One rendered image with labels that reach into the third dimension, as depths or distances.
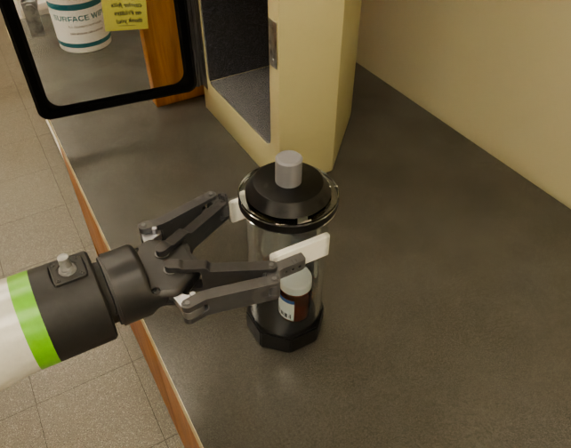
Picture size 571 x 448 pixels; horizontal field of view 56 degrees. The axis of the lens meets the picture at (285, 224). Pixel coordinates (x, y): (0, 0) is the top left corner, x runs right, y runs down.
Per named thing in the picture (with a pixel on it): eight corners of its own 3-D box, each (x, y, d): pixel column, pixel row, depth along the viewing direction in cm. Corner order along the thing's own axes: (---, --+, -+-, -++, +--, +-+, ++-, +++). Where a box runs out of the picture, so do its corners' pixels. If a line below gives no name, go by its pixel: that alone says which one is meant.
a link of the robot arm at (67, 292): (51, 316, 57) (71, 384, 51) (14, 238, 49) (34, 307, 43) (107, 295, 59) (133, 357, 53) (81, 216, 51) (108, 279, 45)
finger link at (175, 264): (164, 257, 53) (163, 268, 52) (277, 255, 54) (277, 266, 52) (170, 284, 56) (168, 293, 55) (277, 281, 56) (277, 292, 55)
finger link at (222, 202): (168, 280, 56) (157, 275, 57) (231, 220, 63) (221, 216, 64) (163, 254, 53) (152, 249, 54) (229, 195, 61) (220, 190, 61)
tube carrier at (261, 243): (298, 275, 77) (305, 151, 62) (341, 328, 70) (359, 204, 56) (230, 303, 73) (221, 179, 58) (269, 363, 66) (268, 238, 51)
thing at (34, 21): (45, 36, 89) (35, 2, 85) (32, 38, 89) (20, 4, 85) (44, 32, 91) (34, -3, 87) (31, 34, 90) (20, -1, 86)
